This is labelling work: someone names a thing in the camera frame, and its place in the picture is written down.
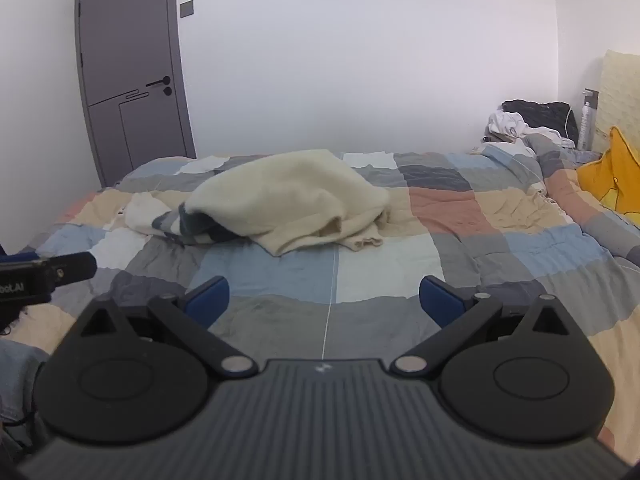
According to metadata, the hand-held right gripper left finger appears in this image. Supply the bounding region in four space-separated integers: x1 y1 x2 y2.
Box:
80 275 261 379

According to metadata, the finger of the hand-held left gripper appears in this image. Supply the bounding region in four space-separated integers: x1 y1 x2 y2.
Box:
44 252 99 289

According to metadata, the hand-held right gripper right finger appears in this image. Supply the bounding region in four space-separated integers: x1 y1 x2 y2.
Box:
391 275 572 379

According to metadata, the cream striped sweater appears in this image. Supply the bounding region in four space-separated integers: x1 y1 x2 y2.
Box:
124 149 392 257

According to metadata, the checkered patchwork quilt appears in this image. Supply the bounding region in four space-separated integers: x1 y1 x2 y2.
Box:
7 141 640 461

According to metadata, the person's jeans leg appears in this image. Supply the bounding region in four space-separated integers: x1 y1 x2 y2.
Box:
0 339 51 443

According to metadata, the white garment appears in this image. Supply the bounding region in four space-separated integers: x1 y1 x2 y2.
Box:
487 109 565 144

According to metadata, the black garment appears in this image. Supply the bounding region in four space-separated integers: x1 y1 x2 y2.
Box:
501 100 571 129

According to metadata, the grey door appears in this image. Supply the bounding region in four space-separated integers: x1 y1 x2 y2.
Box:
74 0 197 188

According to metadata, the yellow cloth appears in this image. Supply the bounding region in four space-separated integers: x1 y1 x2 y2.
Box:
576 126 640 226

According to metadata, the grey spray bottle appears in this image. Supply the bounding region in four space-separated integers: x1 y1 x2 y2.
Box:
577 102 596 151

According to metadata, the cream padded headboard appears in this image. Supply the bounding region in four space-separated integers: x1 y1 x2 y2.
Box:
592 49 640 157

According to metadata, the black door handle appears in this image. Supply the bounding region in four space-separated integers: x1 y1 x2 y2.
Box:
145 75 173 97

